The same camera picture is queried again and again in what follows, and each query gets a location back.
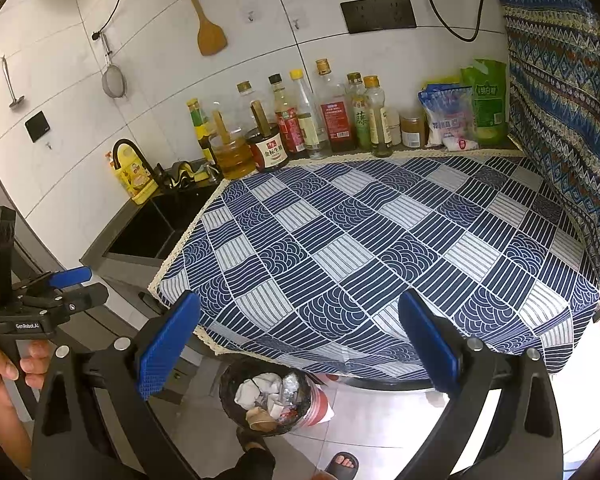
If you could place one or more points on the black faucet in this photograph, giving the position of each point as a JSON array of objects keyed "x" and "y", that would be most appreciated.
[{"x": 127, "y": 141}]

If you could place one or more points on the glass jar amber contents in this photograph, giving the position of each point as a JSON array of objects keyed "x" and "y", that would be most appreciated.
[{"x": 413, "y": 131}]

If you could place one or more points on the cooking oil jug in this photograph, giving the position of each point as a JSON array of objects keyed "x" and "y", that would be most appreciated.
[{"x": 234, "y": 156}]

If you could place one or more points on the waste bin with black liner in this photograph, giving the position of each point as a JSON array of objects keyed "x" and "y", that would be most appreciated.
[{"x": 320, "y": 400}]

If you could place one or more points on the blue white plastic bag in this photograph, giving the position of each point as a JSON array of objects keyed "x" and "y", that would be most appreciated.
[{"x": 445, "y": 115}]

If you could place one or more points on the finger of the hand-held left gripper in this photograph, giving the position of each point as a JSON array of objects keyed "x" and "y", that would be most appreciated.
[
  {"x": 72, "y": 276},
  {"x": 87, "y": 297}
]

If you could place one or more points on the black sponge rack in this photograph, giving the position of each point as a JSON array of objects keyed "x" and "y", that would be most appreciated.
[{"x": 187, "y": 176}]

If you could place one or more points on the wooden spatula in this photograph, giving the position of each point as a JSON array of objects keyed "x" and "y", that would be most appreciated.
[{"x": 211, "y": 35}]

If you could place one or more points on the pale label bottle gold cap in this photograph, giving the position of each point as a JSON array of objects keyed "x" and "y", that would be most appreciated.
[{"x": 379, "y": 125}]

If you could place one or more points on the wall hook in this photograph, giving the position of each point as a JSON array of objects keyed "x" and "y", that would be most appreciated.
[
  {"x": 295, "y": 22},
  {"x": 250, "y": 16}
]

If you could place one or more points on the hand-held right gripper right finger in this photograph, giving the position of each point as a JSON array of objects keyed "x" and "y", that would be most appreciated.
[{"x": 427, "y": 340}]

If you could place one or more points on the metal ladle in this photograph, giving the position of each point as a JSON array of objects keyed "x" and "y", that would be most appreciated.
[{"x": 13, "y": 95}]

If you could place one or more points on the small white bottle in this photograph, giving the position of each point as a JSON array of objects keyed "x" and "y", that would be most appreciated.
[{"x": 394, "y": 127}]

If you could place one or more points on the blue patterned curtain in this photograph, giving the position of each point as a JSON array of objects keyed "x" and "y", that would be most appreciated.
[{"x": 560, "y": 110}]

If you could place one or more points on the black sink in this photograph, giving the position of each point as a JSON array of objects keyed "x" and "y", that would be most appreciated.
[{"x": 160, "y": 225}]

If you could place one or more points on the yellow dish soap bottle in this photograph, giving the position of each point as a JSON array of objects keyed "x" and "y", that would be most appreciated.
[{"x": 132, "y": 177}]

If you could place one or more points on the clear bottle yellow cap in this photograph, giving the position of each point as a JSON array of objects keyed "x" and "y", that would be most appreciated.
[{"x": 306, "y": 120}]

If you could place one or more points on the person's foot in black slipper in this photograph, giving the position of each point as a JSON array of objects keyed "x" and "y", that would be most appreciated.
[
  {"x": 250, "y": 441},
  {"x": 341, "y": 464}
]

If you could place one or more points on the green plastic bag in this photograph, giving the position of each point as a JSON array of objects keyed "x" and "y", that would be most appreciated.
[{"x": 489, "y": 102}]

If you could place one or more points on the small white pouch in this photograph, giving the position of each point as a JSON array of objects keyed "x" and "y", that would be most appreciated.
[{"x": 461, "y": 143}]

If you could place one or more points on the tall red label bottle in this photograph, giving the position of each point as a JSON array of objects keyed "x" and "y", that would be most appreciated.
[{"x": 334, "y": 115}]

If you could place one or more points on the soy sauce jug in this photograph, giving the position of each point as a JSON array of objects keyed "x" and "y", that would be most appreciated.
[{"x": 269, "y": 150}]

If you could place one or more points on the red label bottle black cap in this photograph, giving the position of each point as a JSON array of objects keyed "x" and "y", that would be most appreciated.
[{"x": 287, "y": 125}]

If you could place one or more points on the black wall socket panel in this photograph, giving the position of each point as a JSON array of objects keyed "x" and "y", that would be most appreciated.
[{"x": 377, "y": 14}]

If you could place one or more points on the green label bottle gold cap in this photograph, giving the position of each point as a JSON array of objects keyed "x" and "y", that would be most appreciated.
[{"x": 361, "y": 120}]

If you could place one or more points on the person's left forearm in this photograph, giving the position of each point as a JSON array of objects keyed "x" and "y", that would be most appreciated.
[{"x": 2, "y": 435}]

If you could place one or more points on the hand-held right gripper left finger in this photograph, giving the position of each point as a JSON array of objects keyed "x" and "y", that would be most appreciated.
[{"x": 170, "y": 345}]

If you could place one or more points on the green bottle yellow cap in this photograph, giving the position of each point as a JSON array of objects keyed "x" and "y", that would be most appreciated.
[{"x": 198, "y": 127}]

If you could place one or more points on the metal mesh strainer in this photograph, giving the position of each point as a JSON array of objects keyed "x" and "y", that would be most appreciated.
[{"x": 114, "y": 82}]

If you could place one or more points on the person's black pants leg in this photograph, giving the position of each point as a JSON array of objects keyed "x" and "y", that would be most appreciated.
[{"x": 247, "y": 466}]

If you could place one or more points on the black wall switch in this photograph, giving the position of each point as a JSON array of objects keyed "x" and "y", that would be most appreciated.
[{"x": 36, "y": 126}]

